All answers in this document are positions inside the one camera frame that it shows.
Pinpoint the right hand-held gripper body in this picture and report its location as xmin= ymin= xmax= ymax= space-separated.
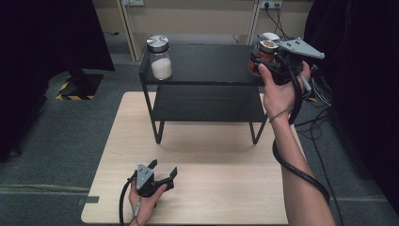
xmin=269 ymin=37 xmax=326 ymax=87

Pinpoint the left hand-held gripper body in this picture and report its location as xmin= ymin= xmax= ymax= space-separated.
xmin=136 ymin=162 xmax=175 ymax=199

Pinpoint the glass jar with orange powder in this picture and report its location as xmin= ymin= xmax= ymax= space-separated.
xmin=248 ymin=32 xmax=282 ymax=77

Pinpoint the black two-tier shelf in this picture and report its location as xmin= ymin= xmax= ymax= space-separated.
xmin=138 ymin=43 xmax=269 ymax=146

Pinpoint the person's left hand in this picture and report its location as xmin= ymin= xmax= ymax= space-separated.
xmin=128 ymin=183 xmax=169 ymax=226

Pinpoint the person's right hand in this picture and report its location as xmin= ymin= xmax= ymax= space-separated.
xmin=257 ymin=60 xmax=311 ymax=122

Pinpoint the black curtain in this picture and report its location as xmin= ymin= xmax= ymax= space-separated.
xmin=0 ymin=0 xmax=116 ymax=163
xmin=302 ymin=0 xmax=399 ymax=215

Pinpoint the glass jar with white powder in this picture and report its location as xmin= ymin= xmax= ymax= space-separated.
xmin=146 ymin=34 xmax=174 ymax=81

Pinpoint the yellow black striped tape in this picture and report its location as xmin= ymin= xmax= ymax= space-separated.
xmin=55 ymin=79 xmax=95 ymax=102

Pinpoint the black metal stand base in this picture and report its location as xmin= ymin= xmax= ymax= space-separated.
xmin=59 ymin=69 xmax=104 ymax=99

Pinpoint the grey wrist cord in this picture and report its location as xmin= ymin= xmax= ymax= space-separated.
xmin=268 ymin=105 xmax=295 ymax=124
xmin=129 ymin=201 xmax=143 ymax=226

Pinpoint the thick black gripper cable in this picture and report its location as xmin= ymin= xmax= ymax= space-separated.
xmin=271 ymin=55 xmax=331 ymax=207
xmin=118 ymin=170 xmax=139 ymax=226

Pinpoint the black wall cable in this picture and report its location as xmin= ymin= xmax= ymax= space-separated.
xmin=266 ymin=8 xmax=292 ymax=40
xmin=275 ymin=7 xmax=287 ymax=34

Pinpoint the white partition post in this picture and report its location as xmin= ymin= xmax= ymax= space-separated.
xmin=247 ymin=0 xmax=262 ymax=45
xmin=117 ymin=0 xmax=139 ymax=62

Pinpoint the bundle of floor cables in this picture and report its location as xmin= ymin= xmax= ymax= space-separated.
xmin=309 ymin=65 xmax=334 ymax=108

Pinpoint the thin black floor cable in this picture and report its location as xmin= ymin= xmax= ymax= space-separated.
xmin=294 ymin=107 xmax=346 ymax=226

